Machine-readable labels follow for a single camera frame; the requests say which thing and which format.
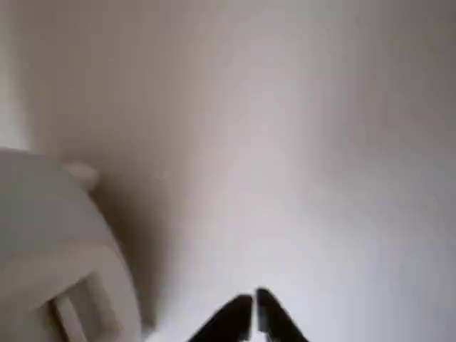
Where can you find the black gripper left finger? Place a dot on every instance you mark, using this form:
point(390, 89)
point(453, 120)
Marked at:
point(231, 324)

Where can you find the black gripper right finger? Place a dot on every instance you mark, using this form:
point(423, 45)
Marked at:
point(274, 320)

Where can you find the white rice cooker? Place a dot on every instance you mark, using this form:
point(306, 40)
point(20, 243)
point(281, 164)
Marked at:
point(53, 231)

